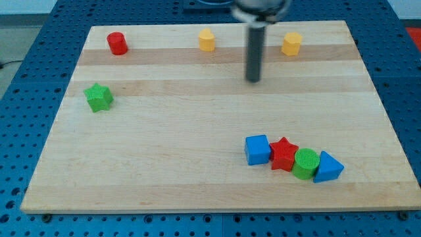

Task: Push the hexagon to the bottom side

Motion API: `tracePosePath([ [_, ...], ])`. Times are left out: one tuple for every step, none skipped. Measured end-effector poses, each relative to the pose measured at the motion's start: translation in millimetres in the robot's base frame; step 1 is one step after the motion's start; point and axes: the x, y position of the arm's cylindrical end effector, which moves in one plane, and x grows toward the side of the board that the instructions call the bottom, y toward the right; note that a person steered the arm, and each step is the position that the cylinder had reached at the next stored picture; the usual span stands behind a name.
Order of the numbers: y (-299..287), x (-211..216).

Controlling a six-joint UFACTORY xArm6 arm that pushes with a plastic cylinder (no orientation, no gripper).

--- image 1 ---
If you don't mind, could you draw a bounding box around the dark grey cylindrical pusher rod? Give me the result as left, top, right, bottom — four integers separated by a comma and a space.
245, 27, 266, 82

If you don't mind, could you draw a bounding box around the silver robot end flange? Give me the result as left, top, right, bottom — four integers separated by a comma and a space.
231, 0, 291, 28

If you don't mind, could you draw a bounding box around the yellow hexagon block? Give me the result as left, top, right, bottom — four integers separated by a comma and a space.
281, 32, 303, 56

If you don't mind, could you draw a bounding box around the yellow heart block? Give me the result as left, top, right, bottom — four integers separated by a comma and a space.
198, 28, 215, 52

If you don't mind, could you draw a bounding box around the blue cube block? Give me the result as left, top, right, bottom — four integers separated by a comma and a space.
244, 134, 271, 165

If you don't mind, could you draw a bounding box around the red star block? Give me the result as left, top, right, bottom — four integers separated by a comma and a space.
270, 137, 299, 172

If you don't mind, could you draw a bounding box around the light wooden board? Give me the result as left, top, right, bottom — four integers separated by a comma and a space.
20, 20, 420, 214

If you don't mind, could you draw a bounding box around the green cylinder block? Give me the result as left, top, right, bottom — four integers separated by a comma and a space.
291, 148, 320, 180

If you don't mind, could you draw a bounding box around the red cylinder block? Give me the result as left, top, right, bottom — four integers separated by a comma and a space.
107, 32, 128, 55

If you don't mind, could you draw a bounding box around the blue triangle block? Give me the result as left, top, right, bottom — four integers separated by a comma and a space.
313, 151, 345, 183

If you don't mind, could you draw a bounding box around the green star block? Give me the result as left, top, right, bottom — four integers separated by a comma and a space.
84, 83, 114, 113

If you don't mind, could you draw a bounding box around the black cable on floor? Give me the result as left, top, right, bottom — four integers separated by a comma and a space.
0, 60, 23, 70

